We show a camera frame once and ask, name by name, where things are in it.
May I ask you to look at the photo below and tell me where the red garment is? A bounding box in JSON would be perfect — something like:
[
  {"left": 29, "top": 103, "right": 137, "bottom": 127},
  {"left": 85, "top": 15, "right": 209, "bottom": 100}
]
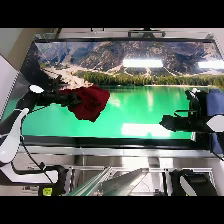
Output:
[{"left": 60, "top": 84, "right": 111, "bottom": 123}]

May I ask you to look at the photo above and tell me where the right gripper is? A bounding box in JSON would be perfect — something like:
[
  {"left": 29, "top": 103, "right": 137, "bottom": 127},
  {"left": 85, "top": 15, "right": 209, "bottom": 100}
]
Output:
[{"left": 159, "top": 114, "right": 193, "bottom": 132}]

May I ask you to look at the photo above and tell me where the blue garment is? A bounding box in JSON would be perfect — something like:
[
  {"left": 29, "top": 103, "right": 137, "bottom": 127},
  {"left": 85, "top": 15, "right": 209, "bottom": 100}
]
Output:
[{"left": 205, "top": 88, "right": 224, "bottom": 155}]

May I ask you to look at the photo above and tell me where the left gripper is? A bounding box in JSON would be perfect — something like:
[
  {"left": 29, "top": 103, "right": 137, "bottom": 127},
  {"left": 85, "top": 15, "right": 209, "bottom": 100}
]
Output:
[{"left": 59, "top": 91, "right": 82, "bottom": 108}]

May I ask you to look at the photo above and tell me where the black cable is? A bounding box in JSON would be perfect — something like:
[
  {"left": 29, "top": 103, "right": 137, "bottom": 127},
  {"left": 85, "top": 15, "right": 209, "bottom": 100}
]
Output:
[{"left": 19, "top": 132, "right": 56, "bottom": 185}]

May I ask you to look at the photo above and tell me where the silver frame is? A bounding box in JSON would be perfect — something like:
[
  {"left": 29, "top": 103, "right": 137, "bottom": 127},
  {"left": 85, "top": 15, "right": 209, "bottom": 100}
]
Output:
[{"left": 13, "top": 145, "right": 224, "bottom": 197}]

